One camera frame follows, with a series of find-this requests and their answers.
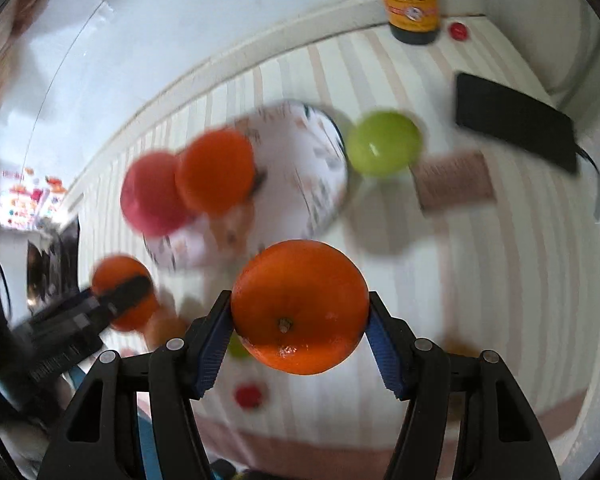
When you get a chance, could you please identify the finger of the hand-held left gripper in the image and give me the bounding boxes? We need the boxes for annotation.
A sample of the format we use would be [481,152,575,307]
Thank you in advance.
[97,274,155,317]

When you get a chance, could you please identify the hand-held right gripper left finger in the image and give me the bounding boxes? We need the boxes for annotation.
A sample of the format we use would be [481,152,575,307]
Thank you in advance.
[37,290,234,480]

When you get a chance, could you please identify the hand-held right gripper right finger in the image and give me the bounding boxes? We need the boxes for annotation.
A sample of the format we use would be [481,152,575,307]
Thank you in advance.
[364,291,561,480]

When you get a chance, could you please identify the green apple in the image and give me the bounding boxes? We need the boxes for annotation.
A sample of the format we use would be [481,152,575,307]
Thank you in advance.
[346,109,425,178]
[227,332,253,360]

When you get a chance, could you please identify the orange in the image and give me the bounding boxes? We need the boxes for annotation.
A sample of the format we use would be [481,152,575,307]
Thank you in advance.
[175,129,257,218]
[230,239,371,376]
[91,255,160,333]

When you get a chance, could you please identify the red apple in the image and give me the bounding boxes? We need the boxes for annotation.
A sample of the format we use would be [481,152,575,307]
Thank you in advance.
[234,382,266,411]

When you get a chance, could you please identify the pink peach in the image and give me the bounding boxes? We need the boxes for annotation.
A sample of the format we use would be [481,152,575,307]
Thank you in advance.
[120,150,196,238]

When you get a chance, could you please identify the patterned white plate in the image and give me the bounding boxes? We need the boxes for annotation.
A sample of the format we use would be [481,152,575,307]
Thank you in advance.
[142,101,351,271]

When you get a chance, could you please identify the striped tablecloth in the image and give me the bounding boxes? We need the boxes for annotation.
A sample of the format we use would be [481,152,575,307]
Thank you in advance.
[75,25,600,461]

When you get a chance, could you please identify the brown card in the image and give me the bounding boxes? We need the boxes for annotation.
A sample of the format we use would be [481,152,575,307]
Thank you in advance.
[412,150,497,213]

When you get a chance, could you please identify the dark sauce bottle orange label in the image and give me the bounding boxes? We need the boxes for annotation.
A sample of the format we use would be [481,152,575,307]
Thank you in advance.
[371,0,442,45]

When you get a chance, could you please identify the black cable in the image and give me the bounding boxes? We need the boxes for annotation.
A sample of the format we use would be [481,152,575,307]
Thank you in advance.
[575,142,600,221]

